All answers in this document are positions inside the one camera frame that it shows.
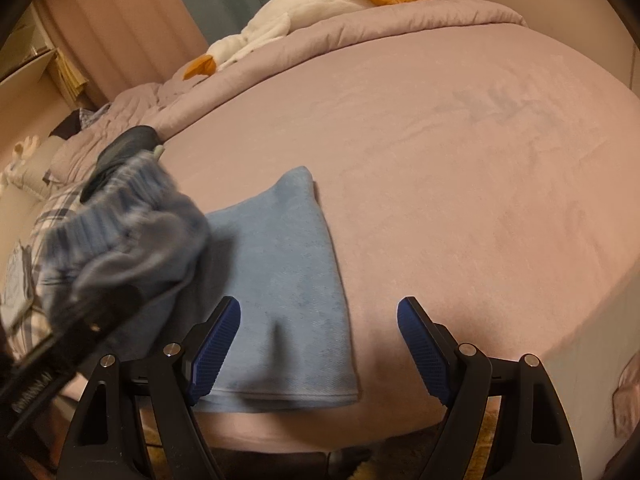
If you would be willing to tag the plaid pillow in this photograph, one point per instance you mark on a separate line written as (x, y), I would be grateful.
(55, 210)

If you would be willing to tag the cream printed cloth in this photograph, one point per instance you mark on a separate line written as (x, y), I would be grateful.
(17, 280)

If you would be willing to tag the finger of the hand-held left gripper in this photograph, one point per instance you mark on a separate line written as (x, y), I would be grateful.
(112, 307)

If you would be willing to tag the white goose plush toy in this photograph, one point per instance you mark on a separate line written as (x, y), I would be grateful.
(300, 5)

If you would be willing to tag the beige pillow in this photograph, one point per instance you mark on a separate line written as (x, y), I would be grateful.
(42, 167)

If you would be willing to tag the beige cabinet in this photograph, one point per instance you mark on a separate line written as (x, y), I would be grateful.
(25, 60)

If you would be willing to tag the small white plush toy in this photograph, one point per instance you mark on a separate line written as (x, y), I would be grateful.
(25, 147)

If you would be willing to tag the folded dark blue jeans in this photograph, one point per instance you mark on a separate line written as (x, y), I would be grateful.
(125, 142)

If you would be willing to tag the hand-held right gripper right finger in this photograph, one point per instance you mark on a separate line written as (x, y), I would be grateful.
(425, 355)

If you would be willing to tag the dark cloth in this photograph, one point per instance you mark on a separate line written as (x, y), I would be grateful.
(67, 125)

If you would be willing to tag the pink curtain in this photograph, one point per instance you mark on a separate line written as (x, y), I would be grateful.
(115, 25)

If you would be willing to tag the pink duvet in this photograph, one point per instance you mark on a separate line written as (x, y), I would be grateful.
(350, 25)

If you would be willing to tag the folded green cloth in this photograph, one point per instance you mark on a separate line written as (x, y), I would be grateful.
(158, 151)

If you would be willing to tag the bed with pink sheet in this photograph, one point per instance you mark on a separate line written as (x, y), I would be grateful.
(475, 185)

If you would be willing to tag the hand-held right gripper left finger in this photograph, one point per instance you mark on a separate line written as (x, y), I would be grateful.
(215, 355)

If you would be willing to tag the yellow pleated cloth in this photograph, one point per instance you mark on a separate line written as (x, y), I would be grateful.
(70, 75)

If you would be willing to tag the light blue denim pants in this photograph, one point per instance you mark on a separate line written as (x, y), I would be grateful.
(280, 270)

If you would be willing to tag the blue checked cloth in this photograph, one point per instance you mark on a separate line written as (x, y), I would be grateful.
(95, 116)

